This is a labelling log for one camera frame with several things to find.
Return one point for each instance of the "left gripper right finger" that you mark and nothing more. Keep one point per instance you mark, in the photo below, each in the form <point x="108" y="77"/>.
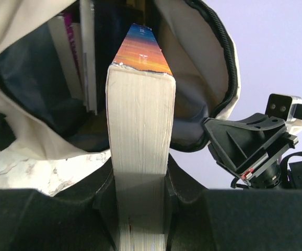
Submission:
<point x="200" y="219"/>

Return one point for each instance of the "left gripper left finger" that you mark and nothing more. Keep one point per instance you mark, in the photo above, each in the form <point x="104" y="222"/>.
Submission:
<point x="81" y="217"/>

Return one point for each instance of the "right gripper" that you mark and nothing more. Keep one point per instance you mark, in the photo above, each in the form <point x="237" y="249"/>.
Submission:
<point x="250" y="147"/>

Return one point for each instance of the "blue Jane Eyre book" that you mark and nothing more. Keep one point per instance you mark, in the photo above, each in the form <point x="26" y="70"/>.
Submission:
<point x="140" y="101"/>

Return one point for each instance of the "cream canvas backpack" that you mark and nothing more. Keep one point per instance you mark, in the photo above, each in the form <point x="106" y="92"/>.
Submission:
<point x="48" y="138"/>

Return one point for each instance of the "purple Treehouse book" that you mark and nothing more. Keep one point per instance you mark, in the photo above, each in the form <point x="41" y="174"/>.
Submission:
<point x="66" y="38"/>

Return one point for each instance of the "dark purple book underneath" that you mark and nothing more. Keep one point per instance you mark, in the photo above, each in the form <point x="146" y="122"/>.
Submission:
<point x="87" y="24"/>

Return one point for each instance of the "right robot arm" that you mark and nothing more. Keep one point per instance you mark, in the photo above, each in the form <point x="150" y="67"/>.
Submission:
<point x="291" y="167"/>

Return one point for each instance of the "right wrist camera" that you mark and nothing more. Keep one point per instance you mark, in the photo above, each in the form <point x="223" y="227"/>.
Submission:
<point x="287" y="108"/>

